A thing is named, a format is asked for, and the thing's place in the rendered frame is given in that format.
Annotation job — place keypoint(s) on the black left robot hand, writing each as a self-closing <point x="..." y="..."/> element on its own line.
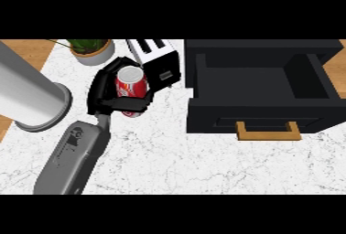
<point x="99" y="91"/>

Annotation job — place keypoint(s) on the red soda can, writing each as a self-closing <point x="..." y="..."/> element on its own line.
<point x="132" y="88"/>

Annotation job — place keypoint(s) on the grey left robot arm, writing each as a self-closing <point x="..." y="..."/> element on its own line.
<point x="71" y="155"/>

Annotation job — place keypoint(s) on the black drawer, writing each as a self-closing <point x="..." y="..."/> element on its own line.
<point x="261" y="103"/>

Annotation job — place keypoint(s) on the potted green plant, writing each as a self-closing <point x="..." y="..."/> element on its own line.
<point x="92" y="50"/>

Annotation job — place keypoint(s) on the large grey cylinder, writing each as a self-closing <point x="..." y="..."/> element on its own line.
<point x="28" y="91"/>

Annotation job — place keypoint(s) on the white and black toaster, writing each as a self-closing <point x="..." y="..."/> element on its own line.
<point x="158" y="61"/>

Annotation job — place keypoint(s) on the black cabinet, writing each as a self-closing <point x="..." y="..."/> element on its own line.
<point x="261" y="53"/>

